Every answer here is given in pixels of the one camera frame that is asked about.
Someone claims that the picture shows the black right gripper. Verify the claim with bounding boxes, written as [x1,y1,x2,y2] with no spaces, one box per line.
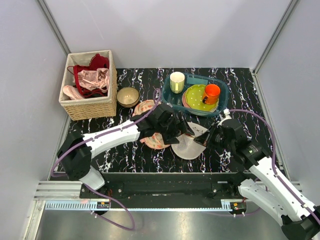
[194,123,235,152]

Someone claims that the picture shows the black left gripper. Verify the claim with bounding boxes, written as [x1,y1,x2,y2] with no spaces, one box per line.
[156,111,194,145]

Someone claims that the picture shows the white mesh cylindrical laundry bag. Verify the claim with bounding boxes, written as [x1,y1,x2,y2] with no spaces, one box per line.
[171,122,208,160]

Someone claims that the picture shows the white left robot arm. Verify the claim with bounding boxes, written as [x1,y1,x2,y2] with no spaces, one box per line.
[57,103,194,198]

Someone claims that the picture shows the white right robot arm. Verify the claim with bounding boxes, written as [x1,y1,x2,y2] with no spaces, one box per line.
[195,117,320,240]

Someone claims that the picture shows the wicker laundry basket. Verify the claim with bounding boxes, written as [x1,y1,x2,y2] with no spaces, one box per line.
[58,49,117,121]

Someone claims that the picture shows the red lace bra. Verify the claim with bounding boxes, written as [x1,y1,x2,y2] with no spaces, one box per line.
[66,53,110,99]

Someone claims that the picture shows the teal plastic dish tray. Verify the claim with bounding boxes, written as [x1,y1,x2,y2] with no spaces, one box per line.
[161,73,229,118]

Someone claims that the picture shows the pink plate under green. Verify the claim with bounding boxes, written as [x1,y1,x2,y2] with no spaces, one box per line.
[182,93,218,113]

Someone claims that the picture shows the green polka dot plate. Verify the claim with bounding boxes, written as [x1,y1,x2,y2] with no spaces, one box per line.
[184,84,219,112]

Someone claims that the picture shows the beige ceramic bowl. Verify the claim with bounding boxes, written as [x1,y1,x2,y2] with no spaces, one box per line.
[116,87,140,108]

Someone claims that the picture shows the cream ceramic cup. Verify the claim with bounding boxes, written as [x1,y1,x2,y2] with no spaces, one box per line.
[169,71,185,94]

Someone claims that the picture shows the orange mug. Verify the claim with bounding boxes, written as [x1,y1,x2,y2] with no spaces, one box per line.
[202,84,221,105]

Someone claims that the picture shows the pink satin garment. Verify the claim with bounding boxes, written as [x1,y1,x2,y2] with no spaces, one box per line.
[62,68,110,100]

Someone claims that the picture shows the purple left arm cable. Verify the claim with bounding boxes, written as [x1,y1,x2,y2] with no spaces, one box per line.
[50,87,162,231]

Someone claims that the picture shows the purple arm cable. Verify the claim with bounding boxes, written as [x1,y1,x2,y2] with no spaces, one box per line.
[50,87,162,231]
[204,108,320,221]

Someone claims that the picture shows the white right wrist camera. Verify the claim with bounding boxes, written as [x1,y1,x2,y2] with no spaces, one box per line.
[217,108,232,127]

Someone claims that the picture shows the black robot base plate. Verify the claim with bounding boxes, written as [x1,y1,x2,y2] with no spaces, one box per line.
[97,172,259,200]

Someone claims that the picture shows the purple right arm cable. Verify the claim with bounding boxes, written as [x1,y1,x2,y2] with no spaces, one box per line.
[204,108,320,221]

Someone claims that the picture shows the aluminium frame rail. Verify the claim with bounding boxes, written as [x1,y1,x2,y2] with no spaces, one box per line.
[32,181,303,211]

